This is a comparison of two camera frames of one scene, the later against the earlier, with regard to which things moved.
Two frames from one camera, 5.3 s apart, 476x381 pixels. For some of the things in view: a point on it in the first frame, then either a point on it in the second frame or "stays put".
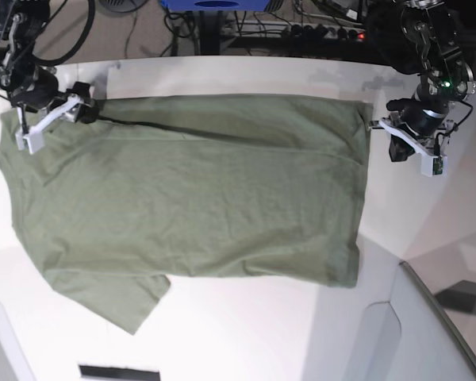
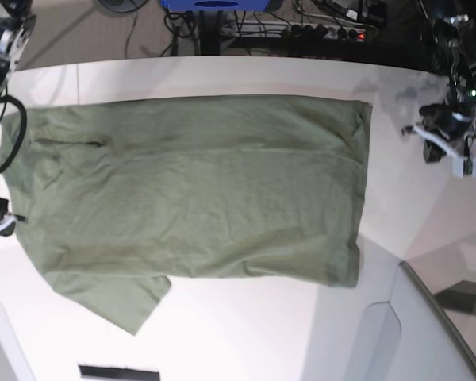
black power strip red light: [317, 32] stays put
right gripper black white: [420, 123] → [448, 130]
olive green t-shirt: [260, 187] stays put
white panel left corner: [4, 359] stays put
